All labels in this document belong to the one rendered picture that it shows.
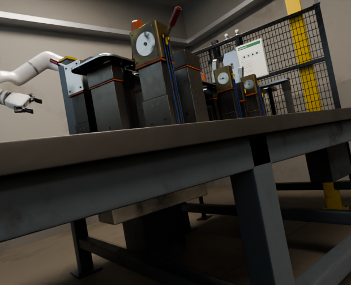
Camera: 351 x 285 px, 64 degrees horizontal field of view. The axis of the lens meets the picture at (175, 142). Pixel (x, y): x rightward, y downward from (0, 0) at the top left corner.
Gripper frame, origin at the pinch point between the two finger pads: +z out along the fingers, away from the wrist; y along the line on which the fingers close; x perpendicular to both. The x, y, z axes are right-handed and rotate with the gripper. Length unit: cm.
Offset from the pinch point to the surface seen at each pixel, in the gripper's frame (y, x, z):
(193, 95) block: 22, 50, 82
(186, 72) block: 16, 56, 77
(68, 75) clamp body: 23, 45, 34
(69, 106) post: 20.2, 26.2, 31.0
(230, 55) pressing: -94, 12, 104
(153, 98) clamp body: 39, 58, 70
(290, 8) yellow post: -132, 43, 140
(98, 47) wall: -224, -91, -52
